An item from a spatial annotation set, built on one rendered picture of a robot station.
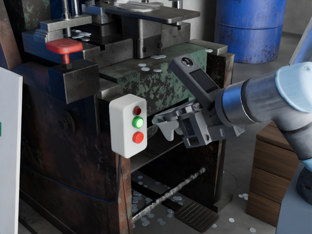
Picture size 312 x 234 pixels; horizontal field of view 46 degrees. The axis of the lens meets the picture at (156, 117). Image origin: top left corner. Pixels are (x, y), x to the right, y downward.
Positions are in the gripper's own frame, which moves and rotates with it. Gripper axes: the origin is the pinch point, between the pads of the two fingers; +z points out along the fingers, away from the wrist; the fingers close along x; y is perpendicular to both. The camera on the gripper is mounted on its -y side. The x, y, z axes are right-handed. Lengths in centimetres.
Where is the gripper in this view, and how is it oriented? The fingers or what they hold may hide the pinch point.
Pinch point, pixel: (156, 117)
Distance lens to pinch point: 78.9
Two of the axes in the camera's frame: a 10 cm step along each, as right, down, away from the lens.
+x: 6.7, -3.2, 6.7
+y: 3.7, 9.3, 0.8
